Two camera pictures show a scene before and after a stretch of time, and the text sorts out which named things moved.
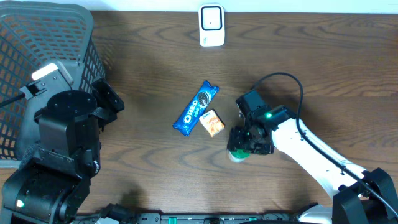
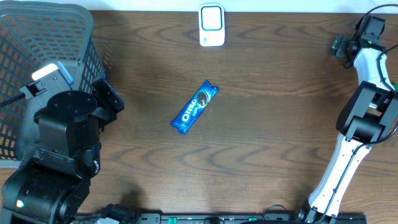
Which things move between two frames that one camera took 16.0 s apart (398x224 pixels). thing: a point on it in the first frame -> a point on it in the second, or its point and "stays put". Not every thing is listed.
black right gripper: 236,142 -> 342,42
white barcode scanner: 211,25 stays put
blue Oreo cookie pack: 196,106 stays put
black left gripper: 103,110 stays put
